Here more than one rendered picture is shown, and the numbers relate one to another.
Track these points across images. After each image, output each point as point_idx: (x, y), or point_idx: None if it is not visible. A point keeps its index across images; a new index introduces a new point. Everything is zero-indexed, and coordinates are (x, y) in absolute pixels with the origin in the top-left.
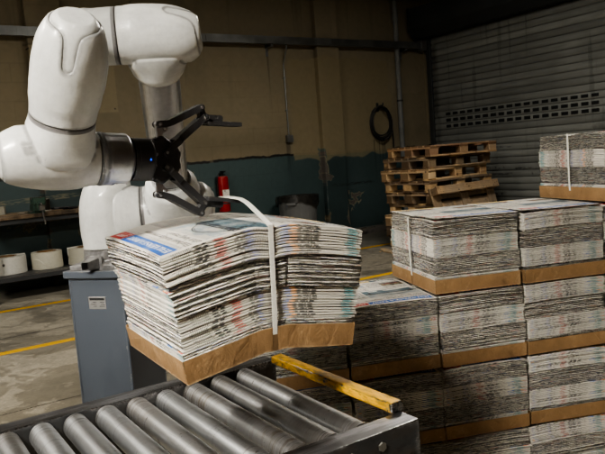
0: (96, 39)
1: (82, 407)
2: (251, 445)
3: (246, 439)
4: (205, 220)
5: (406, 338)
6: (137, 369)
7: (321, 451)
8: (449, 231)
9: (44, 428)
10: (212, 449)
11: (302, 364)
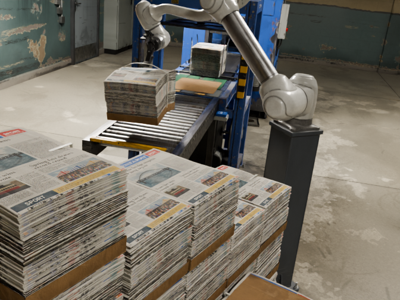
0: (135, 9)
1: (192, 129)
2: (119, 127)
3: (124, 129)
4: (152, 71)
5: None
6: (266, 174)
7: (98, 128)
8: None
9: (186, 124)
10: (129, 127)
11: (147, 146)
